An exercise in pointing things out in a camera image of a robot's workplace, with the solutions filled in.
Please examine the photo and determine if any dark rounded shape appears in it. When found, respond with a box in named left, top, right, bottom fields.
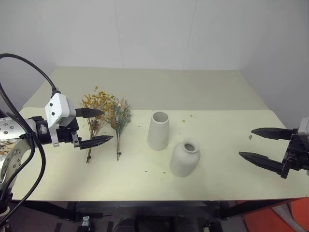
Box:
left=115, top=217, right=139, bottom=232

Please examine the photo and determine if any white bottle-shaped vase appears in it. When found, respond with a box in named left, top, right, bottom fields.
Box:
left=169, top=138, right=202, bottom=178

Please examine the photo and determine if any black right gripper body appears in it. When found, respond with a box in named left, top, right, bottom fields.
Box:
left=281, top=128, right=309, bottom=179

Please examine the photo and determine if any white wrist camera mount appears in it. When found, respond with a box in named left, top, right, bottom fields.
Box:
left=297, top=117, right=309, bottom=136
left=44, top=93, right=77, bottom=147

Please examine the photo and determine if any yellow dried flower bunch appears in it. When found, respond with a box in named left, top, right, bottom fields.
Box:
left=80, top=86, right=114, bottom=164

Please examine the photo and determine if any green and pink flower bunch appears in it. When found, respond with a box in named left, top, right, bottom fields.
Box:
left=106, top=97, right=132, bottom=162

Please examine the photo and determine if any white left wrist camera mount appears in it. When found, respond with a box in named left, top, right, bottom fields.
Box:
left=44, top=93, right=77, bottom=147

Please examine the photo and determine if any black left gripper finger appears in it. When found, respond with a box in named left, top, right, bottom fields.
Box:
left=75, top=108, right=105, bottom=119
left=79, top=135, right=114, bottom=149

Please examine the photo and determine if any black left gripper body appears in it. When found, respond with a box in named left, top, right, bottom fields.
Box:
left=56, top=119, right=83, bottom=149

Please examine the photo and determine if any black table frame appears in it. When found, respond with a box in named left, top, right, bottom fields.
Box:
left=9, top=198, right=299, bottom=232

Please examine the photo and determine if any white conical vase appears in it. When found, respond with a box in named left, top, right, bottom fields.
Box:
left=147, top=111, right=170, bottom=151

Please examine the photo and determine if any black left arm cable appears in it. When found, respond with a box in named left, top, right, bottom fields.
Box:
left=0, top=53, right=61, bottom=219

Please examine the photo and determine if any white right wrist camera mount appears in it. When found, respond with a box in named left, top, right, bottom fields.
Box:
left=297, top=117, right=309, bottom=136

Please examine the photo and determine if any red box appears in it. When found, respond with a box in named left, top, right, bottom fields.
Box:
left=242, top=197, right=309, bottom=232

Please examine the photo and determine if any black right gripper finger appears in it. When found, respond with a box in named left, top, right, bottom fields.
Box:
left=251, top=127, right=295, bottom=141
left=238, top=151, right=285, bottom=174

